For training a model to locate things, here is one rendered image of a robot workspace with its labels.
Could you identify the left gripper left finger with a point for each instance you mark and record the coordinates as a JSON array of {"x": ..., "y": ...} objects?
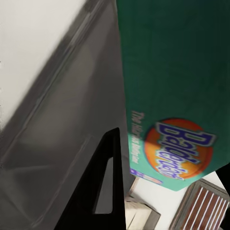
[{"x": 79, "y": 213}]

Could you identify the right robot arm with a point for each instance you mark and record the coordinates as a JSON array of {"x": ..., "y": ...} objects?
[{"x": 225, "y": 225}]

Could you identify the fixed window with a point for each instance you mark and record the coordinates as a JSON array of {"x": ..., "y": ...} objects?
[{"x": 203, "y": 207}]

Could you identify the board game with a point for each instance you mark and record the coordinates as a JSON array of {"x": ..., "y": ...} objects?
[{"x": 176, "y": 72}]

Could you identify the bed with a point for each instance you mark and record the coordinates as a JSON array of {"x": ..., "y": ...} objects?
[{"x": 140, "y": 216}]

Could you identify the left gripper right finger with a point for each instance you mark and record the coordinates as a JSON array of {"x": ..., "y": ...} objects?
[{"x": 224, "y": 176}]

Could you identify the toy box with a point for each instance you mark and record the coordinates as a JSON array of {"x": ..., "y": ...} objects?
[{"x": 61, "y": 90}]

